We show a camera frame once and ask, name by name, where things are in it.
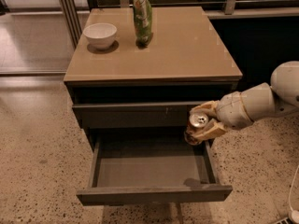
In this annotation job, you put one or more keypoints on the closed grey top drawer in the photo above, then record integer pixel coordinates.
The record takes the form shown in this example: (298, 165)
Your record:
(133, 115)

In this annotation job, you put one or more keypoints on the white ceramic bowl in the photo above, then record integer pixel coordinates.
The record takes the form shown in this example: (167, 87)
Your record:
(100, 35)

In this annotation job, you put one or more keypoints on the green chip bag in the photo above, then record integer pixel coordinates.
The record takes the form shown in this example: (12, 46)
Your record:
(142, 21)

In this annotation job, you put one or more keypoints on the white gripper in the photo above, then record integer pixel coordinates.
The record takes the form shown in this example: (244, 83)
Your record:
(231, 110)

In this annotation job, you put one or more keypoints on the open grey middle drawer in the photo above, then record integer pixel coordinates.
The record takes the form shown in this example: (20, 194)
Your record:
(159, 171)

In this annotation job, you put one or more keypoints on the orange soda can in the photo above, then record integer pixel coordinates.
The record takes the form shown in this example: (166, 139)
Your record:
(195, 128)

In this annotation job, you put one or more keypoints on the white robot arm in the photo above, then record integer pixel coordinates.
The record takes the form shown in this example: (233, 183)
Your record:
(277, 99)

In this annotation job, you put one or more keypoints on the grey drawer cabinet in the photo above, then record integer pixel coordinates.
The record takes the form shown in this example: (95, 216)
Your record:
(184, 61)

